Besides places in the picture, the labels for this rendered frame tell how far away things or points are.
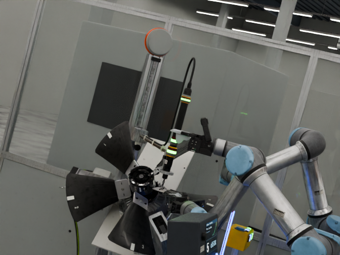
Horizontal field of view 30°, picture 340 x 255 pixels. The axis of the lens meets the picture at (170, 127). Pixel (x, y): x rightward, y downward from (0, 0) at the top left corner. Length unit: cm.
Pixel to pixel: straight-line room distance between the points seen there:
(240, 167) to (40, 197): 186
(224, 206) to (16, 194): 180
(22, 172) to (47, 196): 23
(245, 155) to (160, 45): 132
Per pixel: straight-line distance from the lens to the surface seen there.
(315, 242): 234
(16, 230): 411
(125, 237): 279
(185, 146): 303
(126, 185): 296
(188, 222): 205
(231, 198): 261
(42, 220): 401
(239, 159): 242
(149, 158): 332
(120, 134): 311
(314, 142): 286
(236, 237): 310
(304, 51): 354
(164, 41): 358
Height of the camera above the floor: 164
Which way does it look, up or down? 3 degrees down
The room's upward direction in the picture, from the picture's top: 15 degrees clockwise
